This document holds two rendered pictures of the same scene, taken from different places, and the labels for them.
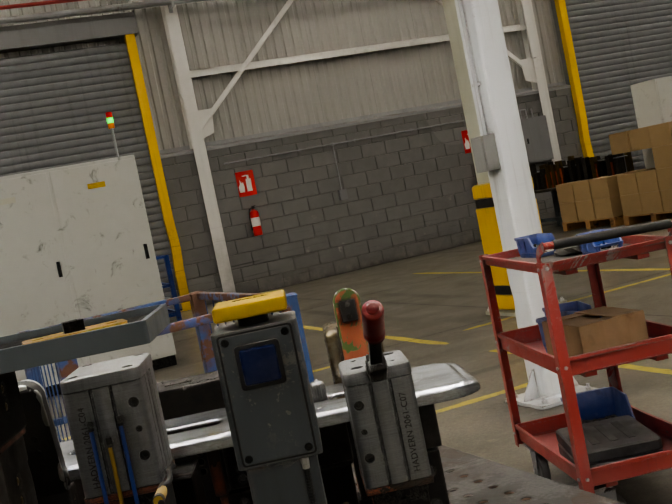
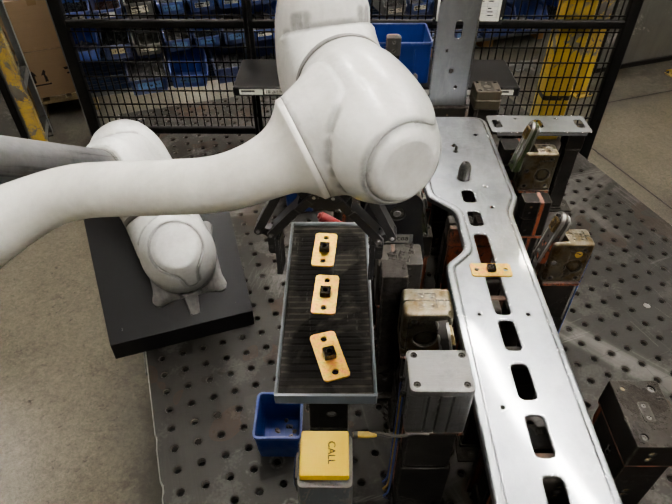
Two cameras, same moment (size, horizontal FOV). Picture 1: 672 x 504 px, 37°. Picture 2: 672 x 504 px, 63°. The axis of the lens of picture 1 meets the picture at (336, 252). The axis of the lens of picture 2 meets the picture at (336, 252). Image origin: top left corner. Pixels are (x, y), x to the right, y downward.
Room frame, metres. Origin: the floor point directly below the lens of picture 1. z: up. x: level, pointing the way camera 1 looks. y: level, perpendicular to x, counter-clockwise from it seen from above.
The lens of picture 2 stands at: (0.85, -0.26, 1.79)
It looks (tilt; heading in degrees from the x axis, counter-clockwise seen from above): 42 degrees down; 93
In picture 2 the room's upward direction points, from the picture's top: straight up
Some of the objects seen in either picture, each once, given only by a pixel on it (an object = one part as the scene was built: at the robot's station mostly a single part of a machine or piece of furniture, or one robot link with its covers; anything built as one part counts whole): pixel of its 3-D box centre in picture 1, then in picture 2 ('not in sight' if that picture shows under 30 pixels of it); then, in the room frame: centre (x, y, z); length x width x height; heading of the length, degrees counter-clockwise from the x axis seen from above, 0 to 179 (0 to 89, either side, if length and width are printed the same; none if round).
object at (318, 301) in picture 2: not in sight; (325, 292); (0.81, 0.34, 1.17); 0.08 x 0.04 x 0.01; 88
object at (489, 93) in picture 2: not in sight; (477, 138); (1.23, 1.33, 0.88); 0.08 x 0.08 x 0.36; 3
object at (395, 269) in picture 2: not in sight; (387, 336); (0.92, 0.48, 0.90); 0.05 x 0.05 x 0.40; 3
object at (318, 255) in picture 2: not in sight; (324, 247); (0.80, 0.45, 1.17); 0.08 x 0.04 x 0.01; 88
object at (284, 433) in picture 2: not in sight; (280, 425); (0.70, 0.35, 0.74); 0.11 x 0.10 x 0.09; 93
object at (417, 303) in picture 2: not in sight; (418, 366); (0.99, 0.41, 0.89); 0.13 x 0.11 x 0.38; 3
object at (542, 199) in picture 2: not in sight; (523, 241); (1.29, 0.86, 0.84); 0.11 x 0.08 x 0.29; 3
